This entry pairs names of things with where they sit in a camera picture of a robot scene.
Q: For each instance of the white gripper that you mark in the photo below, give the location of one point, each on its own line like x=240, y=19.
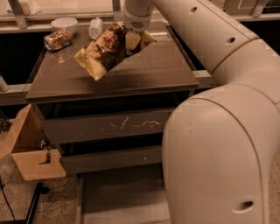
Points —
x=136, y=20

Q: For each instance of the brown chip bag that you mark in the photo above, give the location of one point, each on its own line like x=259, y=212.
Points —
x=109, y=50

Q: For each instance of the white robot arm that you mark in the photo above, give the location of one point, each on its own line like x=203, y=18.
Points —
x=218, y=146

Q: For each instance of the grey drawer cabinet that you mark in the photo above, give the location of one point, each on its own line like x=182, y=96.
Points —
x=159, y=68

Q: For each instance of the top grey drawer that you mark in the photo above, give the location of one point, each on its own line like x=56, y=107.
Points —
x=89, y=120

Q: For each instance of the grey drawer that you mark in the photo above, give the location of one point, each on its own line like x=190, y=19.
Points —
x=131, y=195
x=89, y=120
x=123, y=155

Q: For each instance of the middle grey drawer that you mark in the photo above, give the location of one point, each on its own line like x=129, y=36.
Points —
x=123, y=155

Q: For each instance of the bottom grey drawer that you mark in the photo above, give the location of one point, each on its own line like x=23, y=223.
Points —
x=131, y=195

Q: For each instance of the white crumpled plastic bottle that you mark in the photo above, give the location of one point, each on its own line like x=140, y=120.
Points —
x=95, y=28

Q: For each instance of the white bowl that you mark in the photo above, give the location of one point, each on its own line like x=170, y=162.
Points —
x=65, y=23

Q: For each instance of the lying patterned soda can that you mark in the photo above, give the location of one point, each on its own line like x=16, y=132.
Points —
x=58, y=40

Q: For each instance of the open cardboard box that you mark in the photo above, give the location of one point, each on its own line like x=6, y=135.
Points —
x=23, y=143

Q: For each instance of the black stand base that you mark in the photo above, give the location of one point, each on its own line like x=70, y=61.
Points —
x=39, y=189

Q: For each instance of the metal railing frame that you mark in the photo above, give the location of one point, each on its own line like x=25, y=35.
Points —
x=13, y=77

